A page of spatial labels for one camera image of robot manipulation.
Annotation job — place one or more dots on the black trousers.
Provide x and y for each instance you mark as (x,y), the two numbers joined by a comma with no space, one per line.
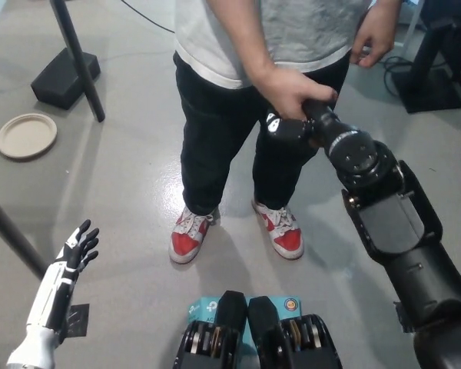
(215,146)

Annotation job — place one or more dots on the black stand with base plate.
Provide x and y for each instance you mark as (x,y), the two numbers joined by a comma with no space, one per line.
(430,90)

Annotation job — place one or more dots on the grey t-shirt white hem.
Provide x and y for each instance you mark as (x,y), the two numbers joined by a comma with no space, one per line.
(311,30)

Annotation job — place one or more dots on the person right hand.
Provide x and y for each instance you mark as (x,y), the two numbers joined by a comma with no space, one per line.
(292,92)

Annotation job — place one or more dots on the black square floor marker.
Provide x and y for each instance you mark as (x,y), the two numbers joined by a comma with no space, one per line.
(78,321)
(401,317)

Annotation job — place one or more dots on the black rectangular block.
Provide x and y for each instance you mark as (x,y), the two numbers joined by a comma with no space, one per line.
(59,86)

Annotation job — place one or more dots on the person left hand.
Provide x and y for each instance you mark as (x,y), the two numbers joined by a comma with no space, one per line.
(378,34)

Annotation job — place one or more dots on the person red white sneaker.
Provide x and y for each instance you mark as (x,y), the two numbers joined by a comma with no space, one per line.
(286,236)
(188,240)

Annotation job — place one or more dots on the beige paper plate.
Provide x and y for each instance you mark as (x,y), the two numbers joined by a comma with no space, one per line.
(27,136)

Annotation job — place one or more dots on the white table frame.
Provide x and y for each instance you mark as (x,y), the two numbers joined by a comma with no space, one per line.
(409,34)

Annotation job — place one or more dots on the black robot left body block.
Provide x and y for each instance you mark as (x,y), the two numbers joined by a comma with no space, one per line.
(215,338)

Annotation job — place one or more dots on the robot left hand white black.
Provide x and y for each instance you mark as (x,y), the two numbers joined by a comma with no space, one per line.
(50,296)

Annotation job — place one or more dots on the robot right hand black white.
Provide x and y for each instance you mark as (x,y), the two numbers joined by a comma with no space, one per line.
(288,130)

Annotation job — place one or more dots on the black metal frame leg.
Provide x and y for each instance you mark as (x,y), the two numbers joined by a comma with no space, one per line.
(9,230)
(78,61)

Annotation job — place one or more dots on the teal cardboard router box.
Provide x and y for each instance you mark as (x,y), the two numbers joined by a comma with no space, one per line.
(203,307)

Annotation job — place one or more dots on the person right red white sneaker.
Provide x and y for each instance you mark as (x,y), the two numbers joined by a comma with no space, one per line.
(188,240)

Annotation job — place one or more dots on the person left red white sneaker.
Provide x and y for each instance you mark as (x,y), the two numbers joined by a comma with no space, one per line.
(286,236)

